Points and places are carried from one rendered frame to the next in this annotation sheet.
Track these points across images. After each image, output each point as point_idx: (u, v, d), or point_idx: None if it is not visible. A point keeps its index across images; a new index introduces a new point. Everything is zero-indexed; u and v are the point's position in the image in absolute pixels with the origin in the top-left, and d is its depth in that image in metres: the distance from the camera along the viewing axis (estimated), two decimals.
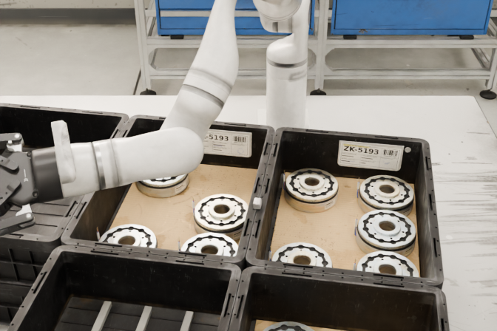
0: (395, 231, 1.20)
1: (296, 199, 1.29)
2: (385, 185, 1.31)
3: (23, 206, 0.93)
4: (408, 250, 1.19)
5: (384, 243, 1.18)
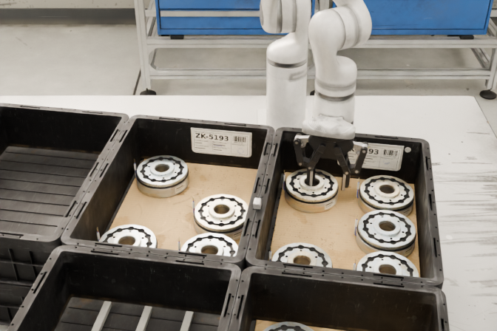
0: (395, 231, 1.20)
1: (296, 199, 1.29)
2: (385, 185, 1.31)
3: (353, 147, 1.25)
4: (408, 250, 1.19)
5: (384, 243, 1.18)
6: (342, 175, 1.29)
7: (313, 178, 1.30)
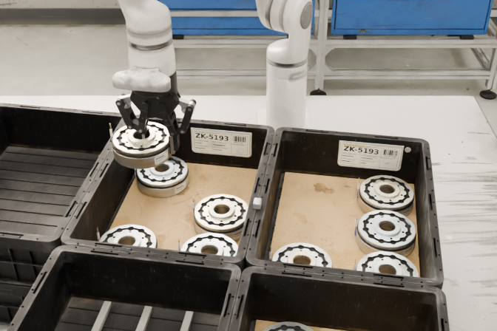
0: (395, 231, 1.20)
1: (123, 154, 1.15)
2: (385, 185, 1.31)
3: (179, 104, 1.13)
4: (408, 250, 1.19)
5: (384, 243, 1.18)
6: (170, 137, 1.18)
7: None
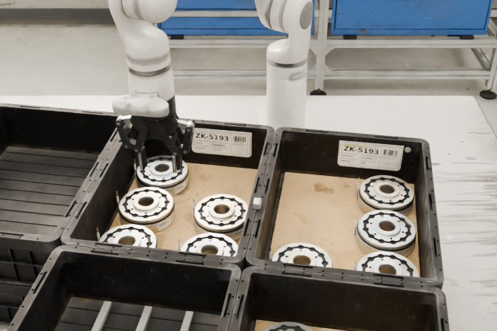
0: (395, 231, 1.20)
1: (128, 220, 1.24)
2: (385, 185, 1.31)
3: (178, 126, 1.16)
4: (408, 250, 1.19)
5: (384, 243, 1.18)
6: (173, 157, 1.20)
7: (142, 161, 1.21)
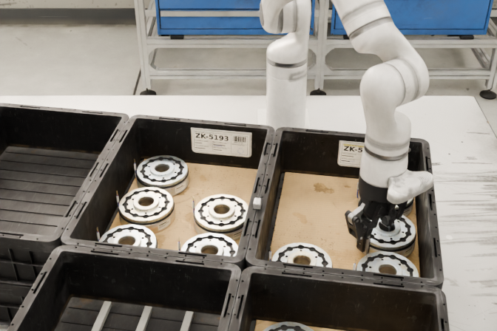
0: (395, 231, 1.20)
1: (128, 220, 1.24)
2: None
3: None
4: (408, 250, 1.19)
5: (384, 243, 1.18)
6: (383, 228, 1.21)
7: (369, 244, 1.18)
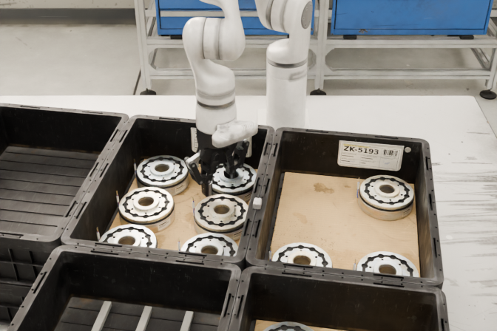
0: (237, 179, 1.33)
1: (128, 220, 1.24)
2: (385, 185, 1.32)
3: (236, 144, 1.30)
4: (248, 196, 1.32)
5: (225, 188, 1.31)
6: (227, 176, 1.33)
7: (212, 190, 1.31)
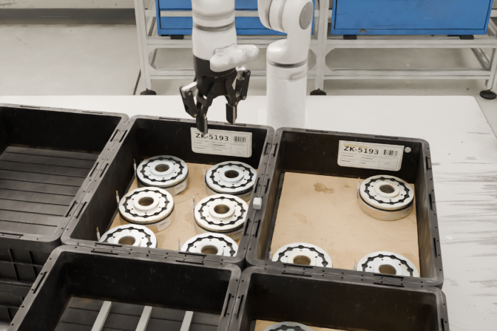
0: (237, 178, 1.33)
1: (128, 220, 1.24)
2: (385, 185, 1.32)
3: (237, 74, 1.22)
4: (248, 196, 1.32)
5: (225, 188, 1.31)
6: (228, 108, 1.25)
7: (207, 125, 1.23)
